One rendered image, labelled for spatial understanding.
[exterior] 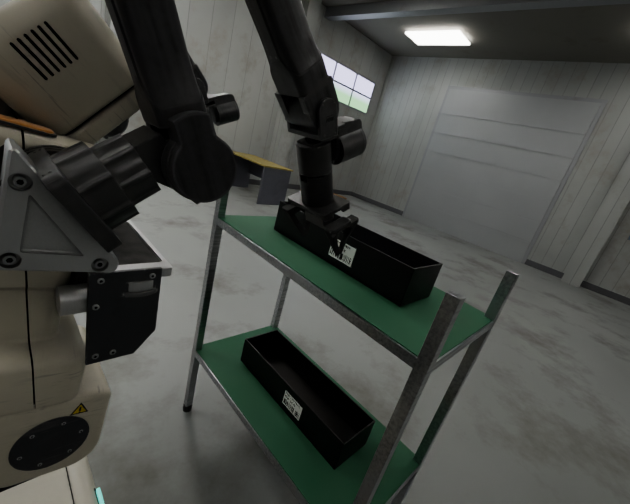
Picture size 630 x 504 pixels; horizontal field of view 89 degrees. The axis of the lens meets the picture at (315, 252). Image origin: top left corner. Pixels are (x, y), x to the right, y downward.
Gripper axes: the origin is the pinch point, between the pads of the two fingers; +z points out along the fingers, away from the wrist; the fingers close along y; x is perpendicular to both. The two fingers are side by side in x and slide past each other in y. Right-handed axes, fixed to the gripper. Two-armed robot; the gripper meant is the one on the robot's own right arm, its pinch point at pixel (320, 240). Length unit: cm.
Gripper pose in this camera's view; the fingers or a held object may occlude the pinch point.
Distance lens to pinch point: 63.1
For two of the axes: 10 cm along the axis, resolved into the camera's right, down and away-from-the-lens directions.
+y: -6.7, -4.1, 6.2
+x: -7.4, 4.5, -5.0
